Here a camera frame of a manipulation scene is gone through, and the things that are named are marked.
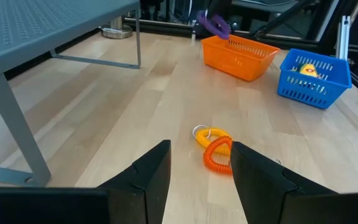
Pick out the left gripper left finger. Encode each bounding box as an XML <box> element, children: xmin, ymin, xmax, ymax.
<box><xmin>97</xmin><ymin>139</ymin><xmax>172</xmax><ymax>224</ymax></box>

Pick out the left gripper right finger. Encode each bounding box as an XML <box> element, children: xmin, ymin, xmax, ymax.
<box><xmin>230</xmin><ymin>141</ymin><xmax>337</xmax><ymax>224</ymax></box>

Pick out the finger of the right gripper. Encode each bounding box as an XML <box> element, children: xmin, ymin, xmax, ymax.
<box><xmin>206</xmin><ymin>0</ymin><xmax>220</xmax><ymax>16</ymax></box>
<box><xmin>219</xmin><ymin>0</ymin><xmax>233</xmax><ymax>18</ymax></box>

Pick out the purple coil wristband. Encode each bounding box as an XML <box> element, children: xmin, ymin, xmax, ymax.
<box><xmin>196</xmin><ymin>9</ymin><xmax>231</xmax><ymax>40</ymax></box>

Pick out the orange plastic basket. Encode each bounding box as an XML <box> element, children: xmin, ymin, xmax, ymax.
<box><xmin>201</xmin><ymin>34</ymin><xmax>281</xmax><ymax>83</ymax></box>

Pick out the red coil wristband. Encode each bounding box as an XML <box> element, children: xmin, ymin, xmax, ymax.
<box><xmin>203</xmin><ymin>136</ymin><xmax>234</xmax><ymax>175</ymax></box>

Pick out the orange-yellow coil wristband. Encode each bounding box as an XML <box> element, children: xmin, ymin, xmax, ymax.
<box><xmin>192</xmin><ymin>124</ymin><xmax>233</xmax><ymax>156</ymax></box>

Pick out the blue plastic basket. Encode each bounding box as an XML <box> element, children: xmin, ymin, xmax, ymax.
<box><xmin>277</xmin><ymin>48</ymin><xmax>353</xmax><ymax>110</ymax></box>

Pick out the grey perforated metal shelf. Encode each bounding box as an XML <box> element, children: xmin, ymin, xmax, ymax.
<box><xmin>0</xmin><ymin>0</ymin><xmax>142</xmax><ymax>187</ymax></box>

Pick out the silver metal bracket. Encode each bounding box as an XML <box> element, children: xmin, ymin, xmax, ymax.
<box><xmin>335</xmin><ymin>14</ymin><xmax>352</xmax><ymax>62</ymax></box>

